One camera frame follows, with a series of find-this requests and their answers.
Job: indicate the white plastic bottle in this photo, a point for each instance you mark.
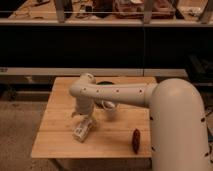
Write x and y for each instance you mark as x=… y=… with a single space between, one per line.
x=82 y=130

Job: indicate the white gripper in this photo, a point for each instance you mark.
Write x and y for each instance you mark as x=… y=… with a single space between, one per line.
x=87 y=112

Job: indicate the wooden table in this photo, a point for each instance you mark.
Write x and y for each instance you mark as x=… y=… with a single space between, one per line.
x=126 y=135

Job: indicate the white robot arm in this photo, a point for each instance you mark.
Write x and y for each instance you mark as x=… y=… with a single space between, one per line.
x=178 y=127

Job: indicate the green bowl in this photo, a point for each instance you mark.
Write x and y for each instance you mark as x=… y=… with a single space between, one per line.
x=98 y=102

